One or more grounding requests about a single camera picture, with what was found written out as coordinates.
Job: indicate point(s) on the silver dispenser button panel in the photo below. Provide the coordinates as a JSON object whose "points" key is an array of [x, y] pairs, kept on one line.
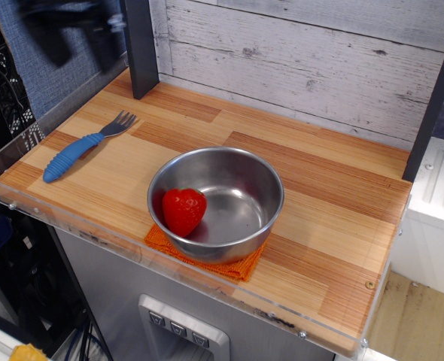
{"points": [[175, 335]]}

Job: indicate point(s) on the orange cloth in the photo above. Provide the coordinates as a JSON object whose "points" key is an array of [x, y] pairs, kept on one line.
{"points": [[238, 271]]}

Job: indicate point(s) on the dark right shelf post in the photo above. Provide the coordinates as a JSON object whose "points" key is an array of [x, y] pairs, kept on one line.
{"points": [[426, 129]]}

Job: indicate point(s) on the blue handled metal fork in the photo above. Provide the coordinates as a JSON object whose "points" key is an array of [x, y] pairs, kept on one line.
{"points": [[69, 155]]}

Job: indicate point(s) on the red toy strawberry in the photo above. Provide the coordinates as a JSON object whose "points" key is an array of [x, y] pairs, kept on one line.
{"points": [[183, 210]]}

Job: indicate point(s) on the white ribbed appliance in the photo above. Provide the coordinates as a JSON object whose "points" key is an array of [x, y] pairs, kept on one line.
{"points": [[418, 250]]}

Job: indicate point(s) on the stainless steel bowl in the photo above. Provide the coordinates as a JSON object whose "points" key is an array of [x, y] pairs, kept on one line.
{"points": [[244, 196]]}

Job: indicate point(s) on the dark shelf post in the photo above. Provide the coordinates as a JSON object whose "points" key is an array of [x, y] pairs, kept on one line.
{"points": [[141, 52], [426, 129]]}

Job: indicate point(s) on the black crate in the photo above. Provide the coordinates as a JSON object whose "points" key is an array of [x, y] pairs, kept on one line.
{"points": [[15, 111]]}

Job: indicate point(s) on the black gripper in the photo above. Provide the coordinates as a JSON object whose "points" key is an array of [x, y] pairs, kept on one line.
{"points": [[53, 16]]}

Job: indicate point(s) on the dark left shelf post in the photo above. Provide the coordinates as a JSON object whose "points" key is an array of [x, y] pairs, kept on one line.
{"points": [[141, 52]]}

